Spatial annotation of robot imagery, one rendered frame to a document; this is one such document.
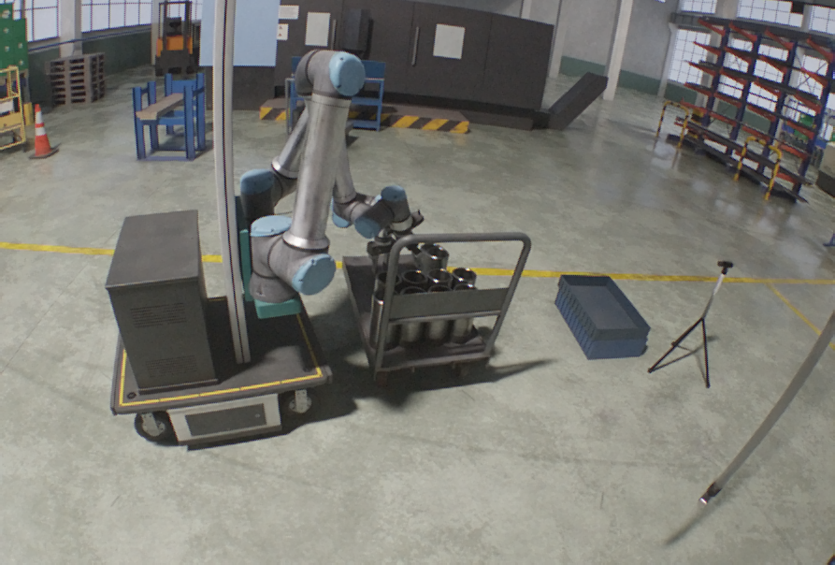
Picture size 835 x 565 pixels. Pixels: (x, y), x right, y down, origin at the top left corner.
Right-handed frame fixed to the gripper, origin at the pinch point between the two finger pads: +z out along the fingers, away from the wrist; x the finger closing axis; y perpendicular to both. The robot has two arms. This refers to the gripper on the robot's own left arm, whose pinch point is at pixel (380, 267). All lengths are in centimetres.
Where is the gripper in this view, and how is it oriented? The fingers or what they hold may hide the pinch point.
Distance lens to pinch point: 206.8
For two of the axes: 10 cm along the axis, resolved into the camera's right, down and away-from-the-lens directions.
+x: 8.0, -2.0, 5.6
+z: -1.2, 8.7, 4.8
